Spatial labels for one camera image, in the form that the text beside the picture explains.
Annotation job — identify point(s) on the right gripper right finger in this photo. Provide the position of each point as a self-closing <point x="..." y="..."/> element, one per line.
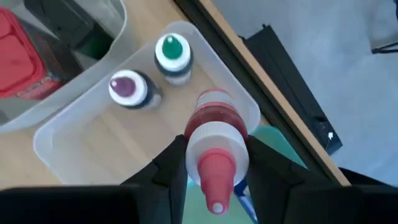
<point x="273" y="186"/>

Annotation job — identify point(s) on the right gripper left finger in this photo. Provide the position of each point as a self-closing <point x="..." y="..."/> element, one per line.
<point x="168" y="168"/>

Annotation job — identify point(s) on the blue cereal box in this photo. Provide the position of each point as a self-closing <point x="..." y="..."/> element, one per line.
<point x="245" y="199"/>

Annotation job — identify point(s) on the red cap colouring bottle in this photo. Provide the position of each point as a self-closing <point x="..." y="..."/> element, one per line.
<point x="217" y="140"/>

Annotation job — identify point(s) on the purple cap colouring bottle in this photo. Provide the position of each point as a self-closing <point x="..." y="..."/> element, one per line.
<point x="124" y="87"/>

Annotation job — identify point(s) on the green cap colouring bottle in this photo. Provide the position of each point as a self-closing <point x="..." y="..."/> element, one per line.
<point x="172" y="49"/>

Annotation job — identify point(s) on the teal plastic bin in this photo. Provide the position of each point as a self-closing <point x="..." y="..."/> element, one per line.
<point x="276" y="143"/>

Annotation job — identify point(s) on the shallow clear plastic bin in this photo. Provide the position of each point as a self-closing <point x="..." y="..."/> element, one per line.
<point x="93" y="149"/>

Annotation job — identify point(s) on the deep clear plastic bin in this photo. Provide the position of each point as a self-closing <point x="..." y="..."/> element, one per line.
<point x="102" y="71"/>

